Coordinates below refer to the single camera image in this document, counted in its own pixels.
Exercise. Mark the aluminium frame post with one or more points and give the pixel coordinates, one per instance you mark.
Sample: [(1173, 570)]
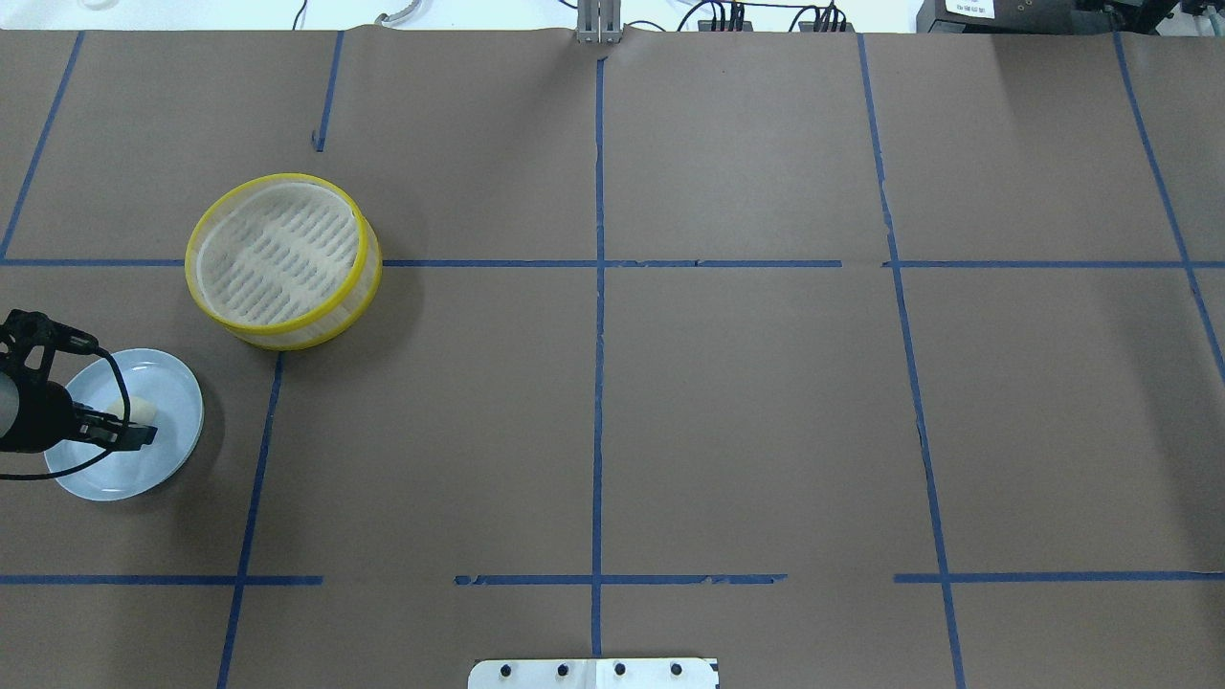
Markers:
[(598, 21)]

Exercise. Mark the white camera stand pillar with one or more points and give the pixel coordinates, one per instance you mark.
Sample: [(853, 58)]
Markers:
[(625, 672)]

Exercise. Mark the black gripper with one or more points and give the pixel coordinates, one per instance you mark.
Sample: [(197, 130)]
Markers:
[(45, 417)]

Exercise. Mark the light blue plate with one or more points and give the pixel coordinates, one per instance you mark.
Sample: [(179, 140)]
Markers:
[(157, 377)]

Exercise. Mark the white steamer liner cloth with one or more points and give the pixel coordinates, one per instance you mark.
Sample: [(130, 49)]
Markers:
[(282, 254)]

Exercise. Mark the black computer box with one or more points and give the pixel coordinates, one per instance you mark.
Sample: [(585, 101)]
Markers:
[(1042, 17)]

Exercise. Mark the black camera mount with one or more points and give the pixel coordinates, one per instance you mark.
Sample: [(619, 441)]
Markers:
[(31, 341)]

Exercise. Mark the yellow rimmed steamer basket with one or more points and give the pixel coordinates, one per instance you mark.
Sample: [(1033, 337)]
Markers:
[(283, 260)]

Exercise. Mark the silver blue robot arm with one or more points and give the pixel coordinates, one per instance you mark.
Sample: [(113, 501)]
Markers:
[(9, 402)]

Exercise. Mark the white steamed bun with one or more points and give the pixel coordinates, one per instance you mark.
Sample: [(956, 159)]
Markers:
[(138, 411)]

